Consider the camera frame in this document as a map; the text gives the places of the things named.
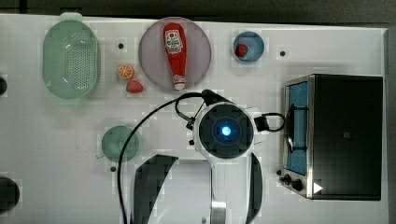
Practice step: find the blue bowl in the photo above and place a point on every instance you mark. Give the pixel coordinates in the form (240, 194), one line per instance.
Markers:
(255, 46)

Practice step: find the green mug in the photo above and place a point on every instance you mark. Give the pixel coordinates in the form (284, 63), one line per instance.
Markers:
(113, 141)

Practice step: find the pale purple round plate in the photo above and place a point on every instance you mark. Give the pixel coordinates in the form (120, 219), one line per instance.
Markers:
(153, 59)

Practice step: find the orange slice toy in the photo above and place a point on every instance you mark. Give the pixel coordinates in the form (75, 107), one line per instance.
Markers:
(125, 71)

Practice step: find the black and steel toaster oven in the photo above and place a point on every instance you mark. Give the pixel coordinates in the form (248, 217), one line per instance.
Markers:
(333, 137)

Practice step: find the green perforated colander basket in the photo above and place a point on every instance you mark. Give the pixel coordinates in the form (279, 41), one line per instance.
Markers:
(71, 58)

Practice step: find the black round object upper left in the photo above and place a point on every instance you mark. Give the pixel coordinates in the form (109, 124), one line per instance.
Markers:
(3, 86)

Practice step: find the black round object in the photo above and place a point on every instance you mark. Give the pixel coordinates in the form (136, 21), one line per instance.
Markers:
(9, 194)
(3, 86)

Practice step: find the red ketchup bottle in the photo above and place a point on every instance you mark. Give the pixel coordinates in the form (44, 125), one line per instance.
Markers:
(175, 45)

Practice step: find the red strawberry toy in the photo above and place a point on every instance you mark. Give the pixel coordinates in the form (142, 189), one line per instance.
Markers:
(134, 86)

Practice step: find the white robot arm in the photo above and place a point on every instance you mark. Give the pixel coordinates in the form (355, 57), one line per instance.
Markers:
(223, 186)

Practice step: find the black round object lower left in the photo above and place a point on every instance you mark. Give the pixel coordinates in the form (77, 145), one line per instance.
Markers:
(9, 194)

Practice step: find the red strawberry in bowl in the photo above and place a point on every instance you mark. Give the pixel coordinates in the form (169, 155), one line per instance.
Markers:
(241, 50)

